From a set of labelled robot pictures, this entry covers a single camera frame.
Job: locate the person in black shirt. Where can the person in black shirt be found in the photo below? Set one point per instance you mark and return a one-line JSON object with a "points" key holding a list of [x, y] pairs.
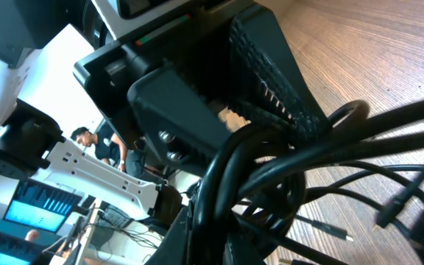
{"points": [[109, 147]]}

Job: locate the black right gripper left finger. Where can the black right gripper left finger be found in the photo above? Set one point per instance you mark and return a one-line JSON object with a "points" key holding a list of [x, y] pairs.
{"points": [[175, 249]]}

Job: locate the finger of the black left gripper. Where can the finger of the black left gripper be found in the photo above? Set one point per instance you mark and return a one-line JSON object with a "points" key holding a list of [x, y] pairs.
{"points": [[267, 85], [179, 127]]}

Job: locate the computer monitor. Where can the computer monitor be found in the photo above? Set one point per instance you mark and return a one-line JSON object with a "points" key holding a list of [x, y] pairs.
{"points": [[41, 206]]}

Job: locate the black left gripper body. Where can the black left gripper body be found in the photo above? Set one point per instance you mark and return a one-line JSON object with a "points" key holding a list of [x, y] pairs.
{"points": [[133, 38]]}

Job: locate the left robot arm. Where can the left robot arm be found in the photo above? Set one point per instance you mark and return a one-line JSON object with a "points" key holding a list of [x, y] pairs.
{"points": [[31, 140]]}

